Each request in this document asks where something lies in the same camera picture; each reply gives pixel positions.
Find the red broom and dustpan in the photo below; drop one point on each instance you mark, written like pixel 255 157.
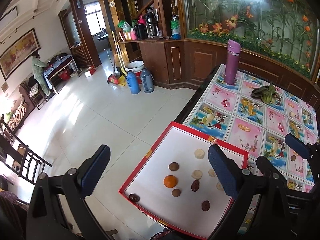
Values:
pixel 118 77

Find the green leafy vegetable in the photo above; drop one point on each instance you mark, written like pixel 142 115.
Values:
pixel 265 93

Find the colourful fruit print tablecloth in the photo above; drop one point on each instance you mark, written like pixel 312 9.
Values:
pixel 245 128

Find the black wooden chair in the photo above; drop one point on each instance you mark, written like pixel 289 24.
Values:
pixel 26 163

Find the clear bottle green label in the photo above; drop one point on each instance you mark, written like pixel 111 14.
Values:
pixel 175 27

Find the person in green clothes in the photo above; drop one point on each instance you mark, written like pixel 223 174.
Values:
pixel 38 66

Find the purple thermos bottle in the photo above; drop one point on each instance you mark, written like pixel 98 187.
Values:
pixel 233 53

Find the blue thermos flask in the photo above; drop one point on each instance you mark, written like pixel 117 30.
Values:
pixel 132 82

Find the white plastic basin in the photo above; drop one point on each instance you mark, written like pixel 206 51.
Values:
pixel 135 66

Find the beige cake piece square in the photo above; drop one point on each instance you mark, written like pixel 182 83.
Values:
pixel 219 186

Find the dark red date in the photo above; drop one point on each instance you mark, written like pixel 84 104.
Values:
pixel 134 198
pixel 205 205
pixel 195 185

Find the beige cake piece round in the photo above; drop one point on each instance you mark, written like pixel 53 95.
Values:
pixel 199 153

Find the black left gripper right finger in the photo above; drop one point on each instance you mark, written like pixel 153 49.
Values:
pixel 241 185

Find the side table with cloth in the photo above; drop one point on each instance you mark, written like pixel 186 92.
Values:
pixel 61 64

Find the grey-blue thermos flask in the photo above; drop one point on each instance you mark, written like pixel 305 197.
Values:
pixel 147 80

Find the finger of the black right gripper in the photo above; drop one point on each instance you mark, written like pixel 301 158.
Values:
pixel 267 168
pixel 308 152

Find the black kettle on cabinet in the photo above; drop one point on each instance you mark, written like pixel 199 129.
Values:
pixel 151 24

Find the framed landscape painting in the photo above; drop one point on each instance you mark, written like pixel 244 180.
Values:
pixel 18 53

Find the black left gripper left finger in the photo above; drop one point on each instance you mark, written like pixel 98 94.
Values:
pixel 46 218

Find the orange fruit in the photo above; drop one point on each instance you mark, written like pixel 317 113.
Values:
pixel 170 181

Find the wooden cabinet partition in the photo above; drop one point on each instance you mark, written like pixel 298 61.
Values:
pixel 279 42

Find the red white tray box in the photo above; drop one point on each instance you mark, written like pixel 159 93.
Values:
pixel 178 143

